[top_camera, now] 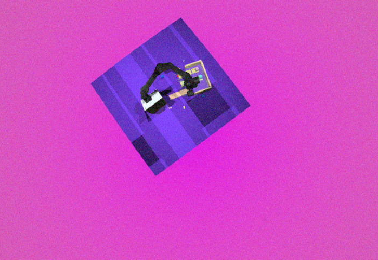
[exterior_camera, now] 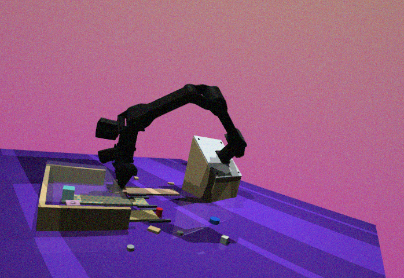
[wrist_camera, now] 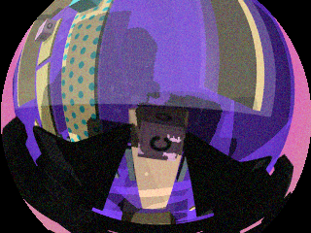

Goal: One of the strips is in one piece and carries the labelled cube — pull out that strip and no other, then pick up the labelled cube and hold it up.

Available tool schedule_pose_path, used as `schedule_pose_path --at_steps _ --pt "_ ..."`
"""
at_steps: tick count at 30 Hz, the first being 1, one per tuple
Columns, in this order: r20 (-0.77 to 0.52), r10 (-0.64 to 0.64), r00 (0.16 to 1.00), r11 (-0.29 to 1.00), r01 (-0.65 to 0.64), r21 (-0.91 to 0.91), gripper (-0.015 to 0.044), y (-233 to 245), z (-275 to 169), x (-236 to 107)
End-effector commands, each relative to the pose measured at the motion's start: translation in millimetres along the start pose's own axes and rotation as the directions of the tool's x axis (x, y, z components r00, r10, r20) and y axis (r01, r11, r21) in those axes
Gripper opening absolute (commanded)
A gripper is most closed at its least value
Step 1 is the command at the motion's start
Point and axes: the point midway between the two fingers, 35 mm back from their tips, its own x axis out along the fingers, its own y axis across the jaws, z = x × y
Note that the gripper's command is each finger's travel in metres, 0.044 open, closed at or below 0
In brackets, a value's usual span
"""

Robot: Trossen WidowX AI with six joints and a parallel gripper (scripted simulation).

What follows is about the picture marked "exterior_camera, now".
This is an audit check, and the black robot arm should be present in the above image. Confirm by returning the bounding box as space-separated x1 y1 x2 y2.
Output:
96 83 247 164

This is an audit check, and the red cylinder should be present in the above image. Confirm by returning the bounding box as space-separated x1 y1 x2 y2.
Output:
156 208 163 217

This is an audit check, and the small olive cube with white top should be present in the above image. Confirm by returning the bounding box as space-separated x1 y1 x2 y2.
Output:
220 235 229 245

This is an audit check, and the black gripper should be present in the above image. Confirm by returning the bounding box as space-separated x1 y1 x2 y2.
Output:
112 141 138 190

